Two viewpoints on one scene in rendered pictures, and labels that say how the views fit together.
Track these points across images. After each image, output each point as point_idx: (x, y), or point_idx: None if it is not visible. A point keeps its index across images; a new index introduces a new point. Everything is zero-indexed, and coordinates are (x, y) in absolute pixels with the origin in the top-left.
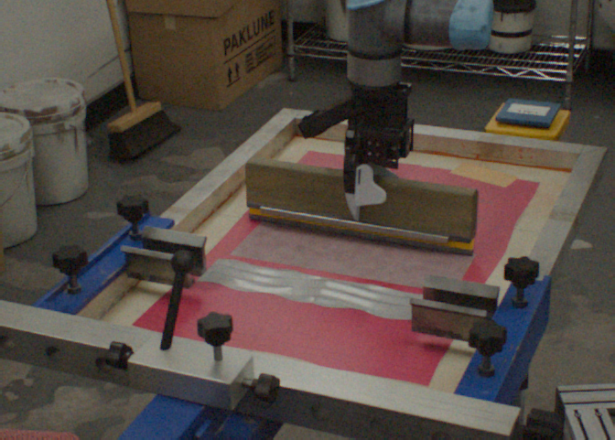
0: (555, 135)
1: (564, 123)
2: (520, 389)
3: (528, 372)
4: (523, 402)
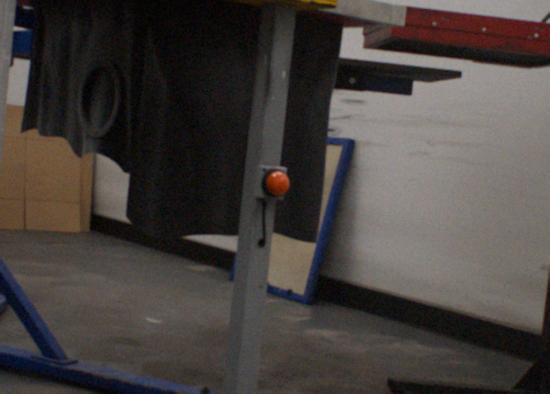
0: None
1: None
2: (134, 223)
3: (95, 152)
4: (232, 392)
